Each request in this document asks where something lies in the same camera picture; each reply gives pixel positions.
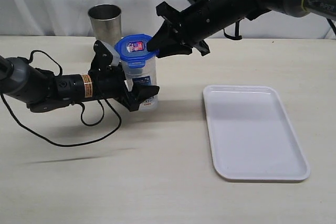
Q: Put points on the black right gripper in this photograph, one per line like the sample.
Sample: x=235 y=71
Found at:
x=175 y=36

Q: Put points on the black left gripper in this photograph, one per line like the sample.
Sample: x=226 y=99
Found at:
x=108 y=83

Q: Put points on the blue plastic lid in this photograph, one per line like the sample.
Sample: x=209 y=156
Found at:
x=133 y=50

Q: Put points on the stainless steel cup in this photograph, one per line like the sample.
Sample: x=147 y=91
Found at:
x=106 y=23

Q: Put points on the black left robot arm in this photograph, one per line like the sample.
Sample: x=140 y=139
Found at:
x=43 y=91

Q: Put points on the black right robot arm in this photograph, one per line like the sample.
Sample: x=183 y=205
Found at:
x=220 y=14

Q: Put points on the white plastic tray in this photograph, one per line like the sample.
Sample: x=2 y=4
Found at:
x=250 y=135

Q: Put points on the white backdrop curtain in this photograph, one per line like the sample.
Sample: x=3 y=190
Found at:
x=70 y=18

